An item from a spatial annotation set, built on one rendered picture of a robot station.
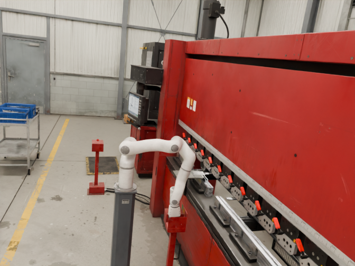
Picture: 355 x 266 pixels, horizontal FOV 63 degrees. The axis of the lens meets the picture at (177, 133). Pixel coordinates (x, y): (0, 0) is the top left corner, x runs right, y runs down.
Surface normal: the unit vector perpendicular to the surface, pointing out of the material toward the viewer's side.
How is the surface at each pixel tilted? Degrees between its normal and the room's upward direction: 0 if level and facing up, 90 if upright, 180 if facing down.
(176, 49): 90
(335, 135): 90
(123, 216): 90
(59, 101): 90
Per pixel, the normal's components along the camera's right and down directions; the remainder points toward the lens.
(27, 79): 0.25, 0.27
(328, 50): -0.95, -0.04
